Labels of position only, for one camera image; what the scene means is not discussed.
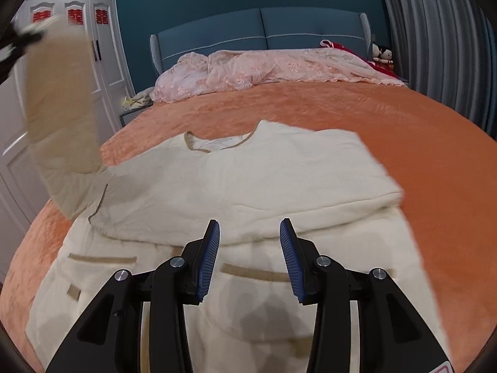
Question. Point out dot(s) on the pink lace quilt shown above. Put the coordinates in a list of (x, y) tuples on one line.
[(271, 68)]

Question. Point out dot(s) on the grey nightstand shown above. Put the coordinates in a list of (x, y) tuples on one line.
[(130, 116)]

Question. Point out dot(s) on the orange bed blanket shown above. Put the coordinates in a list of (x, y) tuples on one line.
[(407, 143)]

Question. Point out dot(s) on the grey curtain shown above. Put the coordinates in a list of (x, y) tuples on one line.
[(438, 39)]

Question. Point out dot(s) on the yellow white cloth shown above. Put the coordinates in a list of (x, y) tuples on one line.
[(136, 100)]

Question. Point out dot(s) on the blue padded headboard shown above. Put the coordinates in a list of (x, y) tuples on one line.
[(233, 33)]

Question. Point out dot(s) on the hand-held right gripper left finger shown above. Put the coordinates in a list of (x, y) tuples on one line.
[(209, 254)]

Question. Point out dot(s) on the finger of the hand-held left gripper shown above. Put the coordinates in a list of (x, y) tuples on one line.
[(29, 38)]

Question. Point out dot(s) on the red paper door decoration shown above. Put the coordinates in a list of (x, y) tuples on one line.
[(75, 15), (101, 16), (42, 13)]

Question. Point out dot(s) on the cream quilted coat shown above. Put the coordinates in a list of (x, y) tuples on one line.
[(248, 178)]

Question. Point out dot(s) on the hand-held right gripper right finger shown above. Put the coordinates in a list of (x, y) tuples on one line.
[(290, 254)]

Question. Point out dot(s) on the white wardrobe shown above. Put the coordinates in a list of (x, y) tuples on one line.
[(108, 46)]

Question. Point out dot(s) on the red cloth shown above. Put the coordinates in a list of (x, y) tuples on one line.
[(341, 48)]

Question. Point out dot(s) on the plush doll toy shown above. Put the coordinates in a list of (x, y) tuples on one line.
[(382, 55)]

